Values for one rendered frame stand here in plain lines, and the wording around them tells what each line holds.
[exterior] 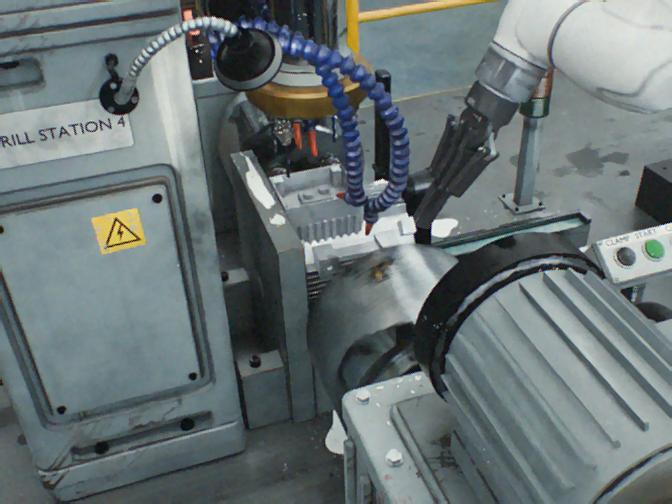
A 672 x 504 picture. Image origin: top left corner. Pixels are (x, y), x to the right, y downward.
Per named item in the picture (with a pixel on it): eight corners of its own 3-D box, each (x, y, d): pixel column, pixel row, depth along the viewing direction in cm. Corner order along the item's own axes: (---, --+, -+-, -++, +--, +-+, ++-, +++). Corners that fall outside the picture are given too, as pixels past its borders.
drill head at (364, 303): (394, 599, 86) (398, 458, 71) (301, 381, 114) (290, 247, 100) (584, 532, 92) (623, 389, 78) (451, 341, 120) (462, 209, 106)
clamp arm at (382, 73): (376, 208, 138) (377, 76, 123) (370, 200, 140) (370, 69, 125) (394, 204, 139) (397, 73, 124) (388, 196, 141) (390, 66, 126)
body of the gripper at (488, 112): (466, 71, 112) (435, 126, 115) (494, 94, 105) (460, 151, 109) (502, 88, 115) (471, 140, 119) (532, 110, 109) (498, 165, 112)
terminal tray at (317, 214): (289, 250, 115) (285, 210, 111) (271, 214, 123) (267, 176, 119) (363, 234, 118) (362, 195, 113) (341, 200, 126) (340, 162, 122)
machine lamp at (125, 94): (113, 164, 72) (84, 36, 65) (103, 116, 81) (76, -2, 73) (294, 131, 76) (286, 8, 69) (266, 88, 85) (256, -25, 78)
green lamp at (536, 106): (528, 119, 157) (531, 99, 154) (514, 108, 162) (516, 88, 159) (553, 114, 159) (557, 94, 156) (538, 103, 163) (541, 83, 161)
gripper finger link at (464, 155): (489, 131, 113) (494, 135, 112) (452, 194, 117) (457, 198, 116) (469, 123, 111) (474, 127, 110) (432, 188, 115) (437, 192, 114)
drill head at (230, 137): (253, 269, 137) (239, 147, 123) (209, 165, 169) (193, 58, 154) (381, 240, 143) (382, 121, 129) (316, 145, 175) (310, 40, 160)
